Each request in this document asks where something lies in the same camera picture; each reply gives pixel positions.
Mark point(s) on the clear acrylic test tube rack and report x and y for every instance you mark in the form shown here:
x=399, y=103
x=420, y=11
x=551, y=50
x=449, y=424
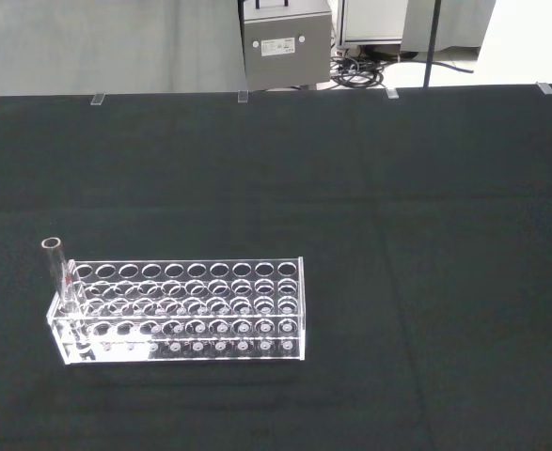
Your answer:
x=186, y=312

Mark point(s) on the black bench cloth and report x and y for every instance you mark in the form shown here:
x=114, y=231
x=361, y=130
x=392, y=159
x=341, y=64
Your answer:
x=275, y=268

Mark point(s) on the clear plastic cloth clip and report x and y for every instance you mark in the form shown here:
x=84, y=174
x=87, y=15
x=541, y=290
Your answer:
x=391, y=92
x=242, y=96
x=97, y=99
x=546, y=88

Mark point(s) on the grey metal equipment box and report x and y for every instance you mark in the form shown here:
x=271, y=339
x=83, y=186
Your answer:
x=286, y=44

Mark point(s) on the black tripod pole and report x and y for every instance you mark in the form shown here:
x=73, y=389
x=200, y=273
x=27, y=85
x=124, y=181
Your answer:
x=431, y=43

